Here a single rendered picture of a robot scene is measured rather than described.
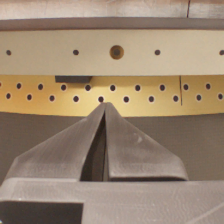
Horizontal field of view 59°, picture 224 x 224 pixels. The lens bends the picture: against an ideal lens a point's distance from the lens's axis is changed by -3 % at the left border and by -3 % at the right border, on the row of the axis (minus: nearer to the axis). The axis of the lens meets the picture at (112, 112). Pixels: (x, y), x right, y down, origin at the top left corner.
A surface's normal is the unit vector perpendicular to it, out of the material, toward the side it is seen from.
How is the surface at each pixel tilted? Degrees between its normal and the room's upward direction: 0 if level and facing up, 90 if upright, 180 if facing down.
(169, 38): 90
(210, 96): 62
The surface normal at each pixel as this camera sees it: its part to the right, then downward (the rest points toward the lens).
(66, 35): -0.07, 0.44
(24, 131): -0.14, -0.04
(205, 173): 0.11, -0.04
